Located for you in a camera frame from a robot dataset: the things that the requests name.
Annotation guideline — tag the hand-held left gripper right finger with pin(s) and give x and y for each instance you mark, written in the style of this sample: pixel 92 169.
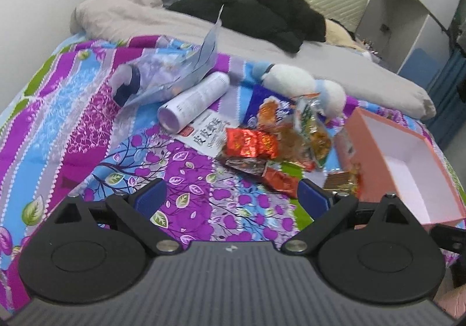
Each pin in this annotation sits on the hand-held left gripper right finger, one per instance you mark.
pixel 312 198

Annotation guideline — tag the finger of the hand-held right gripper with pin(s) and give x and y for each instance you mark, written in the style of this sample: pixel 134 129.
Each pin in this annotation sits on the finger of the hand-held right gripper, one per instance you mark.
pixel 449 238

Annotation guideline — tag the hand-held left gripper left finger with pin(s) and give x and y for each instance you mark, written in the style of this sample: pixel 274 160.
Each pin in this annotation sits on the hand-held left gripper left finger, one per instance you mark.
pixel 151 197

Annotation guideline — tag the gold brown snack packet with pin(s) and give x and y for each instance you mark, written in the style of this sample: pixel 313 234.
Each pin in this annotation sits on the gold brown snack packet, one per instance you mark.
pixel 340 182

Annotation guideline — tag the small red snack packet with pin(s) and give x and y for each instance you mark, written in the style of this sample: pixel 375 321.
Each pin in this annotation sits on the small red snack packet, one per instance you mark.
pixel 282 180

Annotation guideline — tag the orange clear snack packet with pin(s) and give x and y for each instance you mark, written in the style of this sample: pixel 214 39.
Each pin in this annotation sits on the orange clear snack packet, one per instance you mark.
pixel 295 146

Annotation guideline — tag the dark snack packet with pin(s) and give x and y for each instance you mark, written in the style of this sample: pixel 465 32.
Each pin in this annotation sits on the dark snack packet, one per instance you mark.
pixel 244 165

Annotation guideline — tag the green clear snack bag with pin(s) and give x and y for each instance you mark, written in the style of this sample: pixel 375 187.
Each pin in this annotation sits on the green clear snack bag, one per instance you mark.
pixel 309 118

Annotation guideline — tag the pink cardboard box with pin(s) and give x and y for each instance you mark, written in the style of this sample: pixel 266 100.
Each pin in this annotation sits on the pink cardboard box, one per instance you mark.
pixel 407 166

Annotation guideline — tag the red foil snack packet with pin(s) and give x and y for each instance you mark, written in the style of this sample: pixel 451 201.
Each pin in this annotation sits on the red foil snack packet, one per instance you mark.
pixel 247 142

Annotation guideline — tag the white packet with red label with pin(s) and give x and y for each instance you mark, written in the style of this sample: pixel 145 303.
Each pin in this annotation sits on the white packet with red label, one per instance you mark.
pixel 207 131

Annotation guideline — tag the blue purple snack bag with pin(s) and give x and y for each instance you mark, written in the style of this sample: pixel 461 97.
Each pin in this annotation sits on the blue purple snack bag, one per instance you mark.
pixel 259 100

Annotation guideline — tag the white spray can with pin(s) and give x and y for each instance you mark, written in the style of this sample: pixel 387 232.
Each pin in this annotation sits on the white spray can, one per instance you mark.
pixel 196 100

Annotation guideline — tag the colourful printed blanket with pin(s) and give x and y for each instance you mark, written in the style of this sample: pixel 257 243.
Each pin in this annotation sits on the colourful printed blanket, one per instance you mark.
pixel 72 111

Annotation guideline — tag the white and blue plush toy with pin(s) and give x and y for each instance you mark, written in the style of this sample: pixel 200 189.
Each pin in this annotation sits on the white and blue plush toy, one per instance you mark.
pixel 291 78

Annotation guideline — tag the translucent plastic bag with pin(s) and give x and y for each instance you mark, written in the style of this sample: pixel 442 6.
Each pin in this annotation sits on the translucent plastic bag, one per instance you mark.
pixel 171 71

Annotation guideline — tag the blue curtain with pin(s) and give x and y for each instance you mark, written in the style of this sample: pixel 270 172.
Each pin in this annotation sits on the blue curtain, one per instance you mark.
pixel 449 100

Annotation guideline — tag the pink beige pillow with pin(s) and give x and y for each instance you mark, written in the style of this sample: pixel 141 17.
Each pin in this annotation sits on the pink beige pillow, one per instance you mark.
pixel 342 36

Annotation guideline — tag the grey duvet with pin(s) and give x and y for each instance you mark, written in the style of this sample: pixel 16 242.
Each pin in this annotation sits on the grey duvet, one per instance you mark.
pixel 145 20

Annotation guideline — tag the black clothing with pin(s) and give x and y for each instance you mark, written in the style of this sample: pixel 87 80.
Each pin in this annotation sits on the black clothing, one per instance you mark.
pixel 255 13

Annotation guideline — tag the white cabinet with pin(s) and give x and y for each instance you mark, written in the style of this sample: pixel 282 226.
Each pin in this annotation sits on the white cabinet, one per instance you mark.
pixel 397 9

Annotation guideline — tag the dark hanging clothes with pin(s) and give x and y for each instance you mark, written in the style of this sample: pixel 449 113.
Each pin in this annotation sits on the dark hanging clothes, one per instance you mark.
pixel 458 31

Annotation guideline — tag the black wall socket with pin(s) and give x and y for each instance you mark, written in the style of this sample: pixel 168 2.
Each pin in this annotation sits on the black wall socket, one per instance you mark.
pixel 385 28

